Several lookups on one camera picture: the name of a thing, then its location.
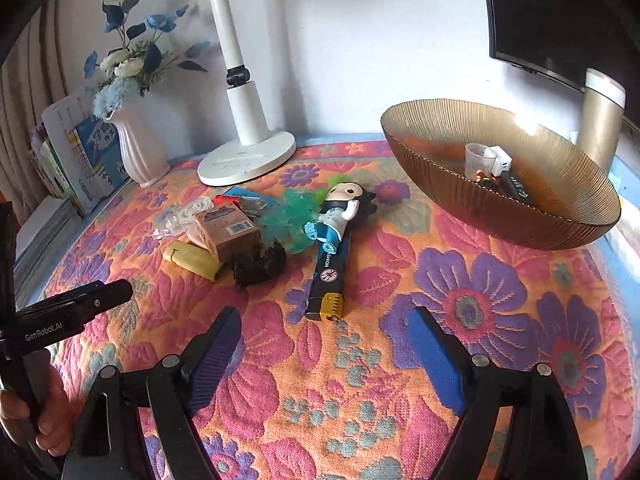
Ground floral quilted tablecloth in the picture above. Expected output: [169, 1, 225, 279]
[15, 132, 640, 480]

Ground clear lighter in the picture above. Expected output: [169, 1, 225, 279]
[237, 197, 275, 218]

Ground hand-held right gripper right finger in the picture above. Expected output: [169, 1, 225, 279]
[407, 306, 591, 480]

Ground clear plastic bottle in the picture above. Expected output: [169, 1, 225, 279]
[152, 195, 213, 238]

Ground beige curtain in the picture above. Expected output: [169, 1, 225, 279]
[0, 0, 71, 211]

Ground amber ribbed glass bowl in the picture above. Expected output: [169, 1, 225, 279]
[380, 101, 622, 251]

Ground large black lighter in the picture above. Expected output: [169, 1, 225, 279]
[306, 232, 353, 322]

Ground white desk lamp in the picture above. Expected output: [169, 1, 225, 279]
[112, 0, 297, 187]

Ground green spiky rubber toy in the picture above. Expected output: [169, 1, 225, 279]
[260, 172, 346, 256]

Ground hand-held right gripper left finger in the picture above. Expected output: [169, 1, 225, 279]
[62, 306, 244, 480]

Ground gold cylinder with white cap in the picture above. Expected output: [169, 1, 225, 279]
[577, 67, 627, 176]

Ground pack of pens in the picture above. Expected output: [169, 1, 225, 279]
[222, 187, 275, 208]

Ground person's left hand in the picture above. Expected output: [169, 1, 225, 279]
[0, 354, 69, 457]

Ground black wall television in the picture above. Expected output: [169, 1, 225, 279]
[477, 0, 640, 96]

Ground small brown cardboard box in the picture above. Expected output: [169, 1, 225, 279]
[194, 205, 262, 262]

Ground small clear plastic cup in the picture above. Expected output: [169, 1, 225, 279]
[465, 143, 496, 181]

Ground row of upright books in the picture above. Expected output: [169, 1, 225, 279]
[27, 87, 131, 218]

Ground black remote control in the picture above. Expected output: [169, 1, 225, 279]
[500, 172, 543, 206]

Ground white plug adapter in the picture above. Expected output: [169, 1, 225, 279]
[484, 146, 515, 177]

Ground blue and white artificial flowers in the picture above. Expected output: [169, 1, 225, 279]
[82, 0, 213, 121]

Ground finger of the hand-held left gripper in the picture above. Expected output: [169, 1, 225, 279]
[60, 280, 134, 326]

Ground black hair clip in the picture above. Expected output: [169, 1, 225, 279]
[229, 241, 287, 288]

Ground monkey figurine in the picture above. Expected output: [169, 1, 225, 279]
[302, 183, 378, 256]

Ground yellow plastic case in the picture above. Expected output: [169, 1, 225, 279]
[162, 240, 223, 281]

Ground white ribbed vase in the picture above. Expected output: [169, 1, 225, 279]
[106, 97, 171, 188]

